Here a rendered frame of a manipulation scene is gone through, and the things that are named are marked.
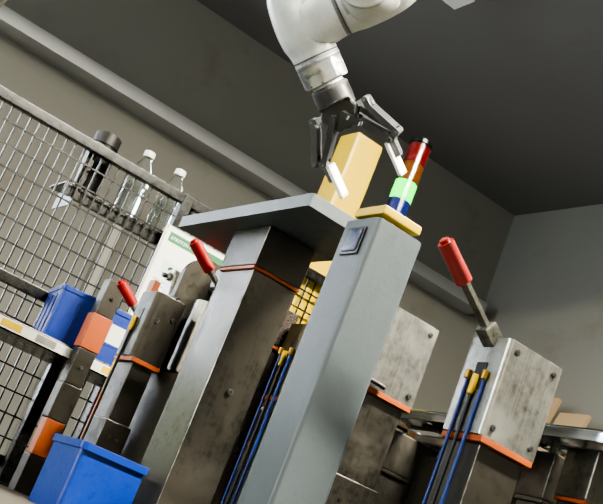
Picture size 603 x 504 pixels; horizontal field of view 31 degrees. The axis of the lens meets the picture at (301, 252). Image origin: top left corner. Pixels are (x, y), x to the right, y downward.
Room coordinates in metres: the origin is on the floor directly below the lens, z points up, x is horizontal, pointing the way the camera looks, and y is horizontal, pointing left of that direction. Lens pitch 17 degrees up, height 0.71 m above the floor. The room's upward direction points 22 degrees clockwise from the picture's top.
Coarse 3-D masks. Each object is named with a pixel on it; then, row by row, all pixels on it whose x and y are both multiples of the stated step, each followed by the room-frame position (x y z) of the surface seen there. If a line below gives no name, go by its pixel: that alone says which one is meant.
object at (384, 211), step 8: (368, 208) 1.23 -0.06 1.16; (376, 208) 1.21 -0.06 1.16; (384, 208) 1.20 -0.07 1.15; (360, 216) 1.24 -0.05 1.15; (368, 216) 1.23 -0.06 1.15; (376, 216) 1.22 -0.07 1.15; (384, 216) 1.21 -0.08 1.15; (392, 216) 1.20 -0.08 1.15; (400, 216) 1.21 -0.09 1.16; (400, 224) 1.21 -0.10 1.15; (408, 224) 1.21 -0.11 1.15; (416, 224) 1.22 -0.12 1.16; (408, 232) 1.23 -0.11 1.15; (416, 232) 1.22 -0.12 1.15
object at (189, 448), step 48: (240, 240) 1.46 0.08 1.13; (288, 240) 1.42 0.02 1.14; (240, 288) 1.42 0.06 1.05; (288, 288) 1.44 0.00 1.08; (240, 336) 1.42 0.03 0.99; (192, 384) 1.44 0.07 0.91; (240, 384) 1.43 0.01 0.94; (192, 432) 1.41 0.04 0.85; (144, 480) 1.46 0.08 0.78; (192, 480) 1.42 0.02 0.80
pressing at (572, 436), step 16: (416, 416) 1.47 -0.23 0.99; (432, 416) 1.44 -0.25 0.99; (416, 432) 1.62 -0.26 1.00; (544, 432) 1.26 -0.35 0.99; (560, 432) 1.24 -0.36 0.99; (576, 432) 1.21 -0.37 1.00; (592, 432) 1.19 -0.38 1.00; (432, 448) 1.69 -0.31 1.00; (544, 448) 1.37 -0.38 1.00; (560, 448) 1.33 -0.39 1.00; (592, 448) 1.28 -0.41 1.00
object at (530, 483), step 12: (540, 456) 1.35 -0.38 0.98; (552, 456) 1.33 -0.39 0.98; (540, 468) 1.34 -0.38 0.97; (552, 468) 1.33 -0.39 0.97; (528, 480) 1.35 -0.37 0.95; (540, 480) 1.34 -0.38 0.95; (552, 480) 1.33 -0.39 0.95; (516, 492) 1.37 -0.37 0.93; (528, 492) 1.35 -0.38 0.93; (540, 492) 1.33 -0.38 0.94; (552, 492) 1.33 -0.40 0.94
